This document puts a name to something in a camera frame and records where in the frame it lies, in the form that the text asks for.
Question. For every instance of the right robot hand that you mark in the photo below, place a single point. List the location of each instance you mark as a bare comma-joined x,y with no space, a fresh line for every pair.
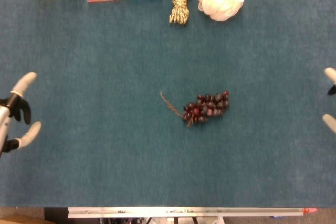
331,73

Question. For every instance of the dark red grape bunch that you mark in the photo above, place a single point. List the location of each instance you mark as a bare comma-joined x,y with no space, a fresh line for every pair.
207,108

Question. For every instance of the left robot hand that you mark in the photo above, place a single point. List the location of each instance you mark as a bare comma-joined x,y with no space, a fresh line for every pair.
23,83

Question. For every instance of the silver aluminium frame rail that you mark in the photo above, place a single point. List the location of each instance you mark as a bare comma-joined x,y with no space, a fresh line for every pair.
183,211

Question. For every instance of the teal blue table cloth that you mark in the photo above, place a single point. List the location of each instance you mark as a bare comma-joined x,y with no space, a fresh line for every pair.
168,98

